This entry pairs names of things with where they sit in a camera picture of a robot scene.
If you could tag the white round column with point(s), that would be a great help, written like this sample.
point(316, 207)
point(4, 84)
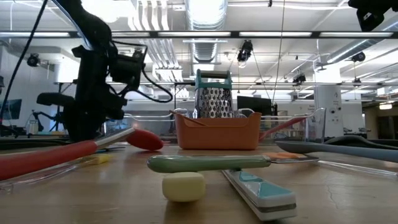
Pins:
point(334, 102)

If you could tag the teal metal box grater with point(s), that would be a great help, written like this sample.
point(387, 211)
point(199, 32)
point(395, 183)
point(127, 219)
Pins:
point(214, 102)

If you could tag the orange plastic bin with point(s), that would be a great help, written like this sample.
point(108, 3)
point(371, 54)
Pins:
point(217, 133)

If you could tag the red spoon with metal shaft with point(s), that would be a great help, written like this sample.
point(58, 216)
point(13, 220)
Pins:
point(46, 158)

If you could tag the black background rig frame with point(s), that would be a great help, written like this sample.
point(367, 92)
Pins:
point(186, 83)

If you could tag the black aluminium table frame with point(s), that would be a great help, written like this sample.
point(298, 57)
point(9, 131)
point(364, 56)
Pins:
point(31, 143)

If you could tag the black ceiling spotlight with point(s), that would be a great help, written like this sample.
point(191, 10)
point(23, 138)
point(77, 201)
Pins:
point(33, 60)
point(245, 49)
point(299, 78)
point(359, 57)

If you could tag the black solid spoon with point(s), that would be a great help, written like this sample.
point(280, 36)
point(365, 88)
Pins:
point(354, 140)

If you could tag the blue mini spatula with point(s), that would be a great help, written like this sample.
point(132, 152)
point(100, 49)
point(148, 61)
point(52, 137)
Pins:
point(109, 150)

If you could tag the dark wall monitor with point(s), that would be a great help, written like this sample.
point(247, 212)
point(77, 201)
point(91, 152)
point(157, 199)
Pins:
point(12, 109)

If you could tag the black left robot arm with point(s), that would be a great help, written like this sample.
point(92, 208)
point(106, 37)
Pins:
point(87, 21)

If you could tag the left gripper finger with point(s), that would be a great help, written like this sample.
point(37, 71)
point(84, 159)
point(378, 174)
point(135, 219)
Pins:
point(74, 124)
point(94, 124)

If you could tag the red slotted spoon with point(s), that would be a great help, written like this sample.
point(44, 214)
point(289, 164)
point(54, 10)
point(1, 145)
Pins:
point(280, 127)

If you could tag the gray silicone spoon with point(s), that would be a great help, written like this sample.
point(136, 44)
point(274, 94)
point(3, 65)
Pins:
point(342, 151)

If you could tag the black background robot arm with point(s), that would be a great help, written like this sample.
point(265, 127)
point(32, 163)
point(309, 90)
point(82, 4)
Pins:
point(39, 117)

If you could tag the yellow mini spatula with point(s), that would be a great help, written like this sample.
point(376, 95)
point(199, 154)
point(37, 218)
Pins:
point(99, 159)

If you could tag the black overhead crossbar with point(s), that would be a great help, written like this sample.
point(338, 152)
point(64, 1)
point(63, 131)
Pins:
point(315, 34)

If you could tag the silver ceiling duct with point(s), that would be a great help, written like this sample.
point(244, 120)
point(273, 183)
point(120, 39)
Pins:
point(206, 18)

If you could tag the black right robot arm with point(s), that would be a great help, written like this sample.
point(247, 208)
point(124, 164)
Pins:
point(370, 15)

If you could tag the black background monitor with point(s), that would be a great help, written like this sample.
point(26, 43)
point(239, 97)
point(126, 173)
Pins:
point(253, 105)

